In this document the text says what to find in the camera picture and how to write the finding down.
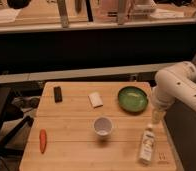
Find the orange carrot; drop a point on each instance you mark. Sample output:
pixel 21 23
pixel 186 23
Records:
pixel 43 140

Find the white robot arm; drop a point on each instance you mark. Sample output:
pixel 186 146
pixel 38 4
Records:
pixel 173 82

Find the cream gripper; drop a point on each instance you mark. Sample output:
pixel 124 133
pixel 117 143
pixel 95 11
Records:
pixel 157 115

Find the white sponge block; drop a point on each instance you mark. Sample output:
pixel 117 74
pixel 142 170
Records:
pixel 95 99

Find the white paper cup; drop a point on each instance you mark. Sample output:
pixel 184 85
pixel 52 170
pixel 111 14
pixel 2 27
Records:
pixel 102 126

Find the dark chair back right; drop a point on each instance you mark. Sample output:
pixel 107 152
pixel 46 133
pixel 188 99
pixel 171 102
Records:
pixel 181 123

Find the black rectangular eraser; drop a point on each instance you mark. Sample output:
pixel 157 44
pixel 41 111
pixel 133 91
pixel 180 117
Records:
pixel 57 94

